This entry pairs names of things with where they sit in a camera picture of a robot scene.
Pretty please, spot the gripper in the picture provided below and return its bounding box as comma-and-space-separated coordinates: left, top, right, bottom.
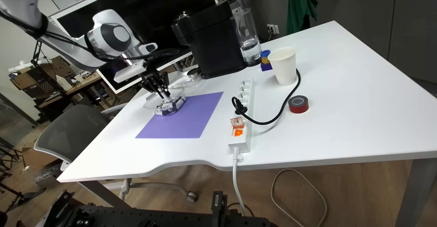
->
141, 69, 172, 101

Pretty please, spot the white power strip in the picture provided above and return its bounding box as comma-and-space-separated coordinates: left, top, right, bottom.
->
228, 78, 255, 153

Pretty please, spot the clear glass bowl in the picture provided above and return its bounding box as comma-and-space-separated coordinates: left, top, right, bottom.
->
143, 86, 187, 116

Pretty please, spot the red tape roll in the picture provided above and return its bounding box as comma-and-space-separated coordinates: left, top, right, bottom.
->
288, 95, 310, 114

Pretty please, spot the clear plastic lid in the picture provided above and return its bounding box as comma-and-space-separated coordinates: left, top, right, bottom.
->
170, 68, 204, 88

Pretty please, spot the cluttered wooden desk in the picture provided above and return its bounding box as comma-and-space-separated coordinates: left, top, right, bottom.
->
8, 54, 118, 122

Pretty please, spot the purple mat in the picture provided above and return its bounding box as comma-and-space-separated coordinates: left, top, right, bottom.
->
135, 91, 224, 139

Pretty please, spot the black coffee machine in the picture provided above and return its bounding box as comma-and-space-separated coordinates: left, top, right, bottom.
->
170, 0, 263, 79

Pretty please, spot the white paper cup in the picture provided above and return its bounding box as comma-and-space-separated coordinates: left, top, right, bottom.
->
267, 47, 297, 86

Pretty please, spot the white power strip cable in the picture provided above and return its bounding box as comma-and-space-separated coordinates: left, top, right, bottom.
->
232, 147, 248, 218

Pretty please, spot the green garment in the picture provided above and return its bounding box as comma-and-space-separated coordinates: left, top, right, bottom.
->
286, 0, 320, 36

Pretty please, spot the small white bottle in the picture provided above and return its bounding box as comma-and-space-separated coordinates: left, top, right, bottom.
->
155, 96, 187, 116

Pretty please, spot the black cable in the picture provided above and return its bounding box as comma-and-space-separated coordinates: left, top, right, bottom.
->
231, 68, 301, 126

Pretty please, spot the cardboard box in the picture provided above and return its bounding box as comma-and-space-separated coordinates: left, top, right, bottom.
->
22, 142, 62, 173

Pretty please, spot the large black screen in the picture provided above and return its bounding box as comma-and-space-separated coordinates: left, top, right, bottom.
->
49, 0, 220, 95

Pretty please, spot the stand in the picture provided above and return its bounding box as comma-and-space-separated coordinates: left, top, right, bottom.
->
0, 137, 47, 214

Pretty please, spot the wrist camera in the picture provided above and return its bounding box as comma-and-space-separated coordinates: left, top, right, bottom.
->
114, 60, 146, 83

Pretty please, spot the grey office chair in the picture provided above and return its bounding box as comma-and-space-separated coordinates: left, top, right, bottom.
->
34, 103, 199, 203

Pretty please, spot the grey cable loop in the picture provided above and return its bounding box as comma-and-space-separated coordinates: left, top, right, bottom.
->
271, 168, 328, 227

